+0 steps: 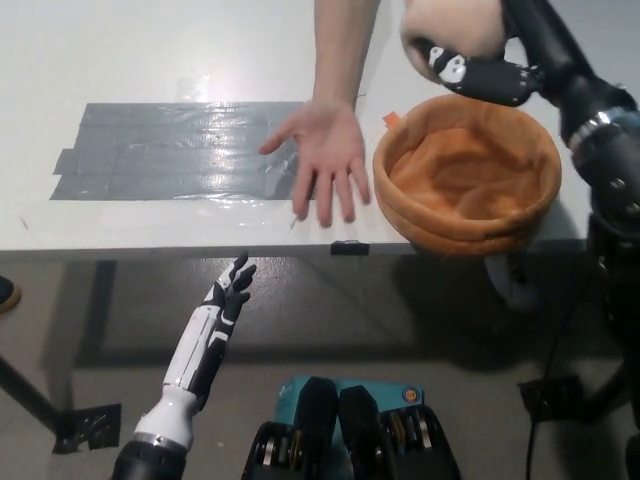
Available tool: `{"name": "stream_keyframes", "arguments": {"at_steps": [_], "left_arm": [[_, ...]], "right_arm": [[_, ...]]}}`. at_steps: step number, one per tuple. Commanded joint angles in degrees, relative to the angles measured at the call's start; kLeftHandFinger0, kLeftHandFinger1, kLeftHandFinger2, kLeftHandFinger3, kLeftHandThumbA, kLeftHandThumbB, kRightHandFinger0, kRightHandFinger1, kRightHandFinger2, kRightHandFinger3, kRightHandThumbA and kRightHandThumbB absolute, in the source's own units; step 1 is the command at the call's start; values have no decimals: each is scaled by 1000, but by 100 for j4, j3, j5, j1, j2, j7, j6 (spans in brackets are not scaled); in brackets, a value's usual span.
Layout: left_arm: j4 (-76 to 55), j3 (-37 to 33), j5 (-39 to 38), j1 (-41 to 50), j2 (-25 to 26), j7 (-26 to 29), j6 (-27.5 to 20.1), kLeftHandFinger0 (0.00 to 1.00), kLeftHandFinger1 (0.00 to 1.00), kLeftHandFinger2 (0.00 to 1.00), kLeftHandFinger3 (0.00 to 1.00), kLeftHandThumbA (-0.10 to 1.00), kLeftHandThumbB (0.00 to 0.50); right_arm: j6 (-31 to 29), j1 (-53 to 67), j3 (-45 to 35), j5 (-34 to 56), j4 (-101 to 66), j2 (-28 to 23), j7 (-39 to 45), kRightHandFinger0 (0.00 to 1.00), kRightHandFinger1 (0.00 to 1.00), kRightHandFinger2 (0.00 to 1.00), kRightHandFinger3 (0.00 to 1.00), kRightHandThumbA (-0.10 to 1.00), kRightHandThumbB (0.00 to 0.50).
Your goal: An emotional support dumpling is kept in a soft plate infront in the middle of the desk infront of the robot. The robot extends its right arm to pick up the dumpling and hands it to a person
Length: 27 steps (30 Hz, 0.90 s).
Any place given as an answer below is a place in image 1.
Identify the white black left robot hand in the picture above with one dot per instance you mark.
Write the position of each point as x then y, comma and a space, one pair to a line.
200, 345

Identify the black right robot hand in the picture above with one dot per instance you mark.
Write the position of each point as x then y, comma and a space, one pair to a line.
500, 82

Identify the person's bare hand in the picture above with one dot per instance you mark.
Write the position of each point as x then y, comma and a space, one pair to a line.
330, 150

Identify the pale pink plush dumpling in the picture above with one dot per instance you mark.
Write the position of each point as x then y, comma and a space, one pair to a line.
460, 25

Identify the robot torso black teal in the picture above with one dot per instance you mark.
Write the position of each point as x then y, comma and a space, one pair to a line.
360, 440

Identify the orange plush basket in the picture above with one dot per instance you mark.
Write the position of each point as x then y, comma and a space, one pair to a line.
400, 200

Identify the small black tape strip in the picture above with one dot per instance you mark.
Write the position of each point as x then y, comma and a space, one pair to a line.
350, 247

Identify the black floor tape patch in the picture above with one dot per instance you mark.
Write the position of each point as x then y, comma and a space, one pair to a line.
92, 427
550, 397

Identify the dark shoe brown sole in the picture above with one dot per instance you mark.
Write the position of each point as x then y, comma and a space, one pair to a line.
7, 295

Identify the grey duct tape patch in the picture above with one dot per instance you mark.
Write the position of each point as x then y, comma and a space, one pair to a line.
165, 150

